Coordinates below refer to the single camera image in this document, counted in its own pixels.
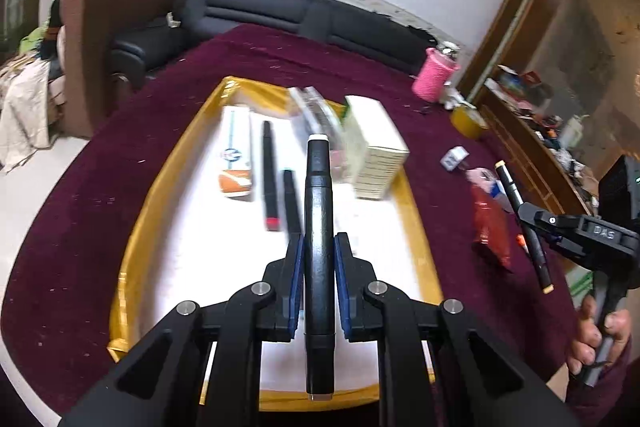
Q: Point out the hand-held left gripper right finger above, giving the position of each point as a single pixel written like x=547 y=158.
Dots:
x=341 y=277

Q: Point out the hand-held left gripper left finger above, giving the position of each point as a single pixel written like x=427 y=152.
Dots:
x=297 y=277

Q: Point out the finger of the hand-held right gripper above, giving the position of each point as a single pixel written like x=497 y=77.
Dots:
x=565 y=249
x=542 y=216

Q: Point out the black marker with yellow ends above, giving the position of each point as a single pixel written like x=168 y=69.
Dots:
x=510 y=192

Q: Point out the black marker with white cap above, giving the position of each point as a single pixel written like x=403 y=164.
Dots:
x=319 y=217

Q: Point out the black marker with blue cap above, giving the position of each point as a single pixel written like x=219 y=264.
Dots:
x=291 y=202

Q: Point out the yellow tray with white inside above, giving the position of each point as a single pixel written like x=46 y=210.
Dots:
x=200 y=257

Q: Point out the black marker with red end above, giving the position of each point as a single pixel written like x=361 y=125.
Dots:
x=270 y=177

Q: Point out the white and green medicine box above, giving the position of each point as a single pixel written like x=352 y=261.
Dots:
x=375 y=142

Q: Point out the white and orange toothpaste box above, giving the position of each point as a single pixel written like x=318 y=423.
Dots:
x=235 y=142

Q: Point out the clear cartoon pencil case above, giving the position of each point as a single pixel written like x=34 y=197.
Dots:
x=325 y=117

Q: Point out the person's right hand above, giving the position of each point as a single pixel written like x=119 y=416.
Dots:
x=585 y=332

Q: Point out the green and white carton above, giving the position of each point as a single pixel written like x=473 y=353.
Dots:
x=580 y=281

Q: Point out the blue and white small box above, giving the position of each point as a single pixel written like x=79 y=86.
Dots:
x=497 y=195

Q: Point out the red packet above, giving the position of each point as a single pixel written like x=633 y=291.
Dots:
x=490 y=222

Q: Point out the pink small item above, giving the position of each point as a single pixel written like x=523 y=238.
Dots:
x=480 y=178

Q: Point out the white kettle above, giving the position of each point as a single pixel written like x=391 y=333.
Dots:
x=574 y=132

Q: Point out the white charger plug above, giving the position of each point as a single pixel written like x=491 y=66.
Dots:
x=454 y=157

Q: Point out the yellow tape roll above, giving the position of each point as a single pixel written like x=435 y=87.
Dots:
x=467 y=122

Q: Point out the colourful box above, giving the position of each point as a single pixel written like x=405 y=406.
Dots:
x=520 y=79

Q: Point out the white soft item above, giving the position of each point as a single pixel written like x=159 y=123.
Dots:
x=452 y=99

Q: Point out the bottle in pink knit sleeve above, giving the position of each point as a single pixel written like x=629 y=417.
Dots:
x=431 y=77

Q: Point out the wooden cabinet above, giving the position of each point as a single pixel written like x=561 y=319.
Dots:
x=500 y=32

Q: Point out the black leather sofa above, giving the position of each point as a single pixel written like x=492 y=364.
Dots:
x=250 y=7

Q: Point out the brown armchair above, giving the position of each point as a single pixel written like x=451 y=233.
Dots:
x=100 y=32

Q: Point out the beige cloth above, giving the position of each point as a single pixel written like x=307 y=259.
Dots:
x=25 y=107

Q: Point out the green cloth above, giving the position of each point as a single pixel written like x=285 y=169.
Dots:
x=32 y=41

